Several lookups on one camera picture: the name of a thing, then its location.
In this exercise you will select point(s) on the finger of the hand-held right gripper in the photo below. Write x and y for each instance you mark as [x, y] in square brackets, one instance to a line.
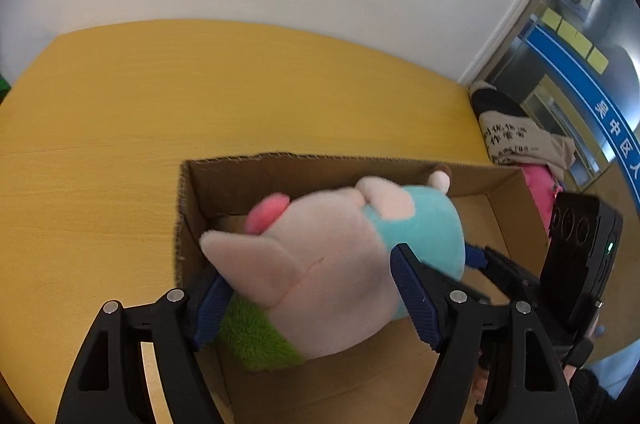
[505, 271]

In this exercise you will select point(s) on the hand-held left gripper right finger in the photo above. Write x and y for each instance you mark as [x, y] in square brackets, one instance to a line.
[415, 299]

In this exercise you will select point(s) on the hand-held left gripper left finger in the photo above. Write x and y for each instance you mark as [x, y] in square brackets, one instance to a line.
[212, 304]

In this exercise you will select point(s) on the pink pig plush toy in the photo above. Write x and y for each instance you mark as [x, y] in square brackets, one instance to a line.
[325, 264]

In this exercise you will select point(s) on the cardboard box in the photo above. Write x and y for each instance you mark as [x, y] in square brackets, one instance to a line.
[350, 384]

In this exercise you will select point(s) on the person's right forearm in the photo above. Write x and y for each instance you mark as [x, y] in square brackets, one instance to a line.
[595, 399]

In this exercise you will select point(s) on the person's right hand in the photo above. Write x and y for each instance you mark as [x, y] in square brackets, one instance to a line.
[571, 373]

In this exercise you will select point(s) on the hot pink plush toy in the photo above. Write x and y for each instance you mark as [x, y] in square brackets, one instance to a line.
[540, 194]

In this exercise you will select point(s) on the beige printed cloth bag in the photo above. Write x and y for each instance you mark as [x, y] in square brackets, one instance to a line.
[515, 137]

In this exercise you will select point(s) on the glass door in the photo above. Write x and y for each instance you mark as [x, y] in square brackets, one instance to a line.
[545, 99]

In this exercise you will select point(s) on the black cloth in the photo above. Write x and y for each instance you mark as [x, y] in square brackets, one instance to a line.
[495, 102]

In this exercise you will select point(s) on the blue banner strip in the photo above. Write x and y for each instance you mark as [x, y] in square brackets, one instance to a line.
[565, 69]

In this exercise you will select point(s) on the yellow sticky note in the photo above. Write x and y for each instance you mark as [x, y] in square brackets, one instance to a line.
[598, 58]
[567, 29]
[551, 18]
[581, 42]

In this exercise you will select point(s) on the green turf mat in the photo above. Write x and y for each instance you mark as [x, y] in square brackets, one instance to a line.
[3, 87]

